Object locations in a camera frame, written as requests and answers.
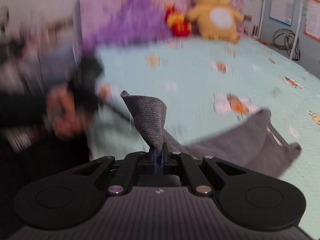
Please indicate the orange-bordered paper poster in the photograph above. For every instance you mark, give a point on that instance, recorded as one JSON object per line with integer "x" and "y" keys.
{"x": 313, "y": 17}

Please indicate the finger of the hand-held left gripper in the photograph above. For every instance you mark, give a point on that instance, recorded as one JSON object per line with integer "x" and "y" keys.
{"x": 115, "y": 112}

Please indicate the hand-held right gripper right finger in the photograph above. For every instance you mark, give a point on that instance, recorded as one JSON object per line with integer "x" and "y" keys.
{"x": 163, "y": 160}

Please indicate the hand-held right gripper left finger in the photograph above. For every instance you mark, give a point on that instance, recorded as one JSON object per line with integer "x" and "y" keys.
{"x": 155, "y": 160}

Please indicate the grey sweater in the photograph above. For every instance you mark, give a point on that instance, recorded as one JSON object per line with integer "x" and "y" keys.
{"x": 150, "y": 115}

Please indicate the purple fluffy cushion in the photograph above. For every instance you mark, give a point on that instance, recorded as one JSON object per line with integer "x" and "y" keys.
{"x": 125, "y": 22}

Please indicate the sliding door wardrobe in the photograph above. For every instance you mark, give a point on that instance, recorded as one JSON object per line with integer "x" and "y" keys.
{"x": 300, "y": 45}

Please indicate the person's left hand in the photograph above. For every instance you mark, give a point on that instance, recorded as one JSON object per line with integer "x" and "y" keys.
{"x": 65, "y": 120}

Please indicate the light green printed bedspread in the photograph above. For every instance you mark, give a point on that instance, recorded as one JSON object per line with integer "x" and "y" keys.
{"x": 187, "y": 80}

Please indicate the yellow plush toy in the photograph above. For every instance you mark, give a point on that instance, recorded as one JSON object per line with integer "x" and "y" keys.
{"x": 217, "y": 12}

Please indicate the blue-bordered paper poster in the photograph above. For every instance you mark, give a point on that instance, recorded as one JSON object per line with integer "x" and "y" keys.
{"x": 281, "y": 5}

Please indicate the red plush toy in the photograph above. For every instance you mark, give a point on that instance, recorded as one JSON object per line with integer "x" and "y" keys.
{"x": 178, "y": 22}

